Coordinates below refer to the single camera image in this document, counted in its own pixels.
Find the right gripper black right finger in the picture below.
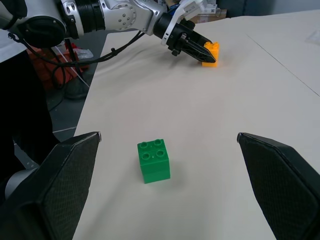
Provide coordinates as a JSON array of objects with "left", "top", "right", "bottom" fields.
[{"left": 236, "top": 132, "right": 320, "bottom": 240}]

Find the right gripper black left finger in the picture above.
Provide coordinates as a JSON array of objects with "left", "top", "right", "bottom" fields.
[{"left": 0, "top": 131, "right": 102, "bottom": 240}]

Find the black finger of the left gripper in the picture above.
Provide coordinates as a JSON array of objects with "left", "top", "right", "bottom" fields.
[
  {"left": 179, "top": 39, "right": 217, "bottom": 64},
  {"left": 192, "top": 29, "right": 214, "bottom": 46}
]

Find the orange toy brick cube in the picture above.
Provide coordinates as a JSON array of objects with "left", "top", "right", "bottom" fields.
[{"left": 201, "top": 41, "right": 221, "bottom": 68}]

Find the brown cardboard box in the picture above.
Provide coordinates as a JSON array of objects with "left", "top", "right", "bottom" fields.
[{"left": 194, "top": 8, "right": 228, "bottom": 25}]

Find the beige tablecloth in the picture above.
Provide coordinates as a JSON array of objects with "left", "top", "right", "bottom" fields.
[{"left": 71, "top": 9, "right": 320, "bottom": 240}]

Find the crumpled clear plastic bag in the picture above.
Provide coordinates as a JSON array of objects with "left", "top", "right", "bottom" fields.
[{"left": 74, "top": 48, "right": 94, "bottom": 61}]

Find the black stand with pole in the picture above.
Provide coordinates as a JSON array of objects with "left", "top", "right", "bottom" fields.
[{"left": 63, "top": 37, "right": 90, "bottom": 101}]

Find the green toy brick cube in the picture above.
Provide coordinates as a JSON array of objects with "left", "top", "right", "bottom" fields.
[{"left": 136, "top": 138, "right": 172, "bottom": 185}]

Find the red box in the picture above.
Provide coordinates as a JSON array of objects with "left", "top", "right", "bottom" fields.
[{"left": 26, "top": 42, "right": 84, "bottom": 89}]

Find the robot body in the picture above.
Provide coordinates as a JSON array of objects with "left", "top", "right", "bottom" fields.
[{"left": 0, "top": 0, "right": 68, "bottom": 204}]

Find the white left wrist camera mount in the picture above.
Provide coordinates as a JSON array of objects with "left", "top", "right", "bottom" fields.
[{"left": 159, "top": 0, "right": 209, "bottom": 47}]

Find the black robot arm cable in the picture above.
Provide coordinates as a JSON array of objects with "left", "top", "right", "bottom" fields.
[{"left": 7, "top": 30, "right": 147, "bottom": 91}]

